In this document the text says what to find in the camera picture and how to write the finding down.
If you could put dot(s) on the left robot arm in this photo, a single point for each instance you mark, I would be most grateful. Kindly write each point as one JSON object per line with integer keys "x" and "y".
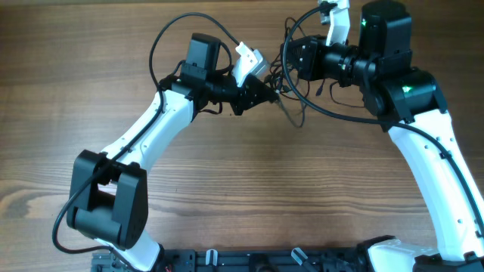
{"x": 108, "y": 191}

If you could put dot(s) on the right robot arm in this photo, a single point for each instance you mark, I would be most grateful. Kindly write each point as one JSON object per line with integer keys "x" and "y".
{"x": 408, "y": 104}

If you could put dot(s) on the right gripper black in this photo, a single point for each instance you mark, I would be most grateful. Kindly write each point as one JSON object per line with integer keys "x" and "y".
{"x": 309, "y": 57}

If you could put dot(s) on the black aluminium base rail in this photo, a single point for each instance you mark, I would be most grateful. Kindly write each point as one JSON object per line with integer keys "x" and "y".
{"x": 332, "y": 259}

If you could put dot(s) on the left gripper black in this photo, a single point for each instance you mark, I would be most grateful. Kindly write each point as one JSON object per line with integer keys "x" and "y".
{"x": 243, "y": 95}

